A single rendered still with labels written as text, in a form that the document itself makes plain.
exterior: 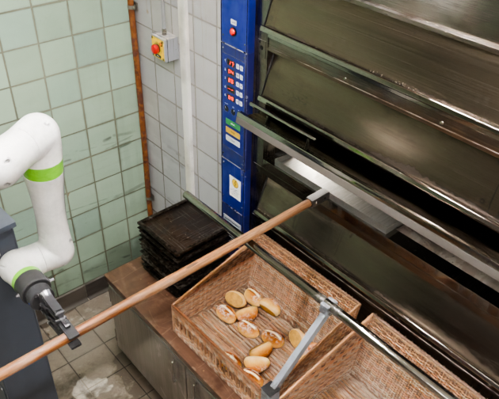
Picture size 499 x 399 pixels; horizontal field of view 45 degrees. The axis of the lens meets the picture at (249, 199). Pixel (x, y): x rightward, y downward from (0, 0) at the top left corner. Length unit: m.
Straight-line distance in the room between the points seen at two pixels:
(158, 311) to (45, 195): 0.95
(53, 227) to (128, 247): 1.61
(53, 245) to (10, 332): 0.57
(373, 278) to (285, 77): 0.77
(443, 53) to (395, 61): 0.15
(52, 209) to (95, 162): 1.24
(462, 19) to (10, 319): 1.79
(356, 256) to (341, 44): 0.76
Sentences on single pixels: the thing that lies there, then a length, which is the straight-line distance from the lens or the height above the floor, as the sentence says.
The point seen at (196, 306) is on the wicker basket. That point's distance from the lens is 2.53.
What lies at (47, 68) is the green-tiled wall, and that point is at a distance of 2.80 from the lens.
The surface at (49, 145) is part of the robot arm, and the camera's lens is 1.74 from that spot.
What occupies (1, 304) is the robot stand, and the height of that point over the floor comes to 0.88.
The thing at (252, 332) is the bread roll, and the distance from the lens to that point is 2.46.
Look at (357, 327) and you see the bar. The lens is 1.78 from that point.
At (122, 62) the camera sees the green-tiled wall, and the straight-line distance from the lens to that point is 2.97.
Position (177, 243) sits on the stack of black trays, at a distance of 2.51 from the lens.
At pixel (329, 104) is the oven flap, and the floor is 1.54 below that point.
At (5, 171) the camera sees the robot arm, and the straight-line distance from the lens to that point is 1.63.
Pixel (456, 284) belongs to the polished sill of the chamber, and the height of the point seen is 1.17.
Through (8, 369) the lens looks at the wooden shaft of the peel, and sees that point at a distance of 1.73.
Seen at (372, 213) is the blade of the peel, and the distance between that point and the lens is 2.17.
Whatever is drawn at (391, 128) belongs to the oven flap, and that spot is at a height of 1.56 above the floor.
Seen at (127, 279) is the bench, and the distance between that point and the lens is 2.77.
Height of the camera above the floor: 2.47
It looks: 36 degrees down
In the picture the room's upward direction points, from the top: 2 degrees clockwise
